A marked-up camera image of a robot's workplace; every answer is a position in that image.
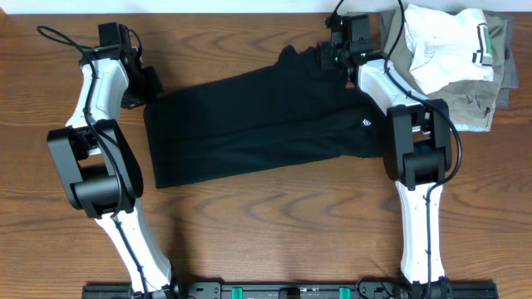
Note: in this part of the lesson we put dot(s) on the grey folded garment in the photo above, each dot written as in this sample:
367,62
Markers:
510,79

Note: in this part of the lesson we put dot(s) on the olive khaki folded garment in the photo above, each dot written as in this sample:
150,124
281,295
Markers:
470,102

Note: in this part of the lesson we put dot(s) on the black t-shirt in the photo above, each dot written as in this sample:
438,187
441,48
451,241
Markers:
292,112

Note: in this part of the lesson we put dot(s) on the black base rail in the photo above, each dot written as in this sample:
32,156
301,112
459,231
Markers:
363,289

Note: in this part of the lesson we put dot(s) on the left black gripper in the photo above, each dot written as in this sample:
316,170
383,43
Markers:
151,74

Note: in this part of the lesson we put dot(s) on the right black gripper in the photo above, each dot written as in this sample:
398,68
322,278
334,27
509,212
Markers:
321,56

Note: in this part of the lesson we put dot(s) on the light blue folded garment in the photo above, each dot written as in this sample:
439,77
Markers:
471,128

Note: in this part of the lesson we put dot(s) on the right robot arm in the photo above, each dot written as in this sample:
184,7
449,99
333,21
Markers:
417,155

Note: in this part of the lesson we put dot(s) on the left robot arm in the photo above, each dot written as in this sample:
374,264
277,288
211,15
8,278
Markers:
101,176

